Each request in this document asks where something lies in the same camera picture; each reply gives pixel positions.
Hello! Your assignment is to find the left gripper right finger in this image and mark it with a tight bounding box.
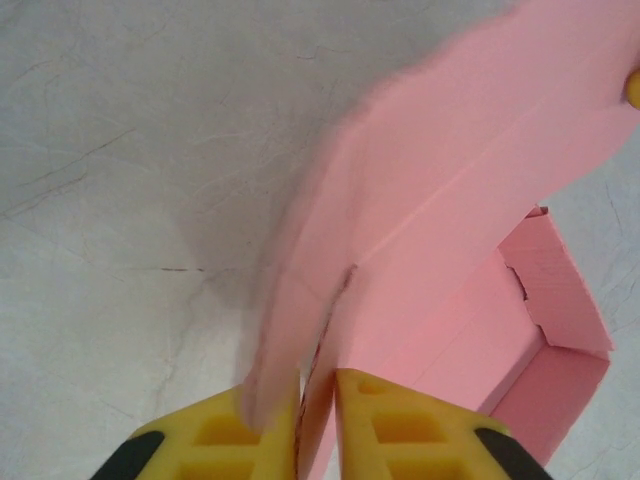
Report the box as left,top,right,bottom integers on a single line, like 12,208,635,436
334,368,544,480

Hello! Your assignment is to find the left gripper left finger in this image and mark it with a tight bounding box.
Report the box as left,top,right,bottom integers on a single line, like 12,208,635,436
99,389,301,480

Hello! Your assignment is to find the pink paper box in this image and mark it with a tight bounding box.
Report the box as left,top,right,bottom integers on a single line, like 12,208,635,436
238,0,640,480

